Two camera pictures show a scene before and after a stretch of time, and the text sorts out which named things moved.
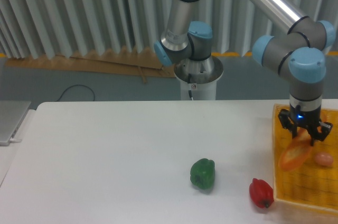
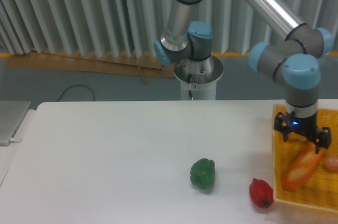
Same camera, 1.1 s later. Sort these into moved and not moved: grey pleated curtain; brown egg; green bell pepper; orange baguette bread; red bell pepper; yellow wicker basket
Moved: orange baguette bread; brown egg
Not moved: yellow wicker basket; grey pleated curtain; green bell pepper; red bell pepper
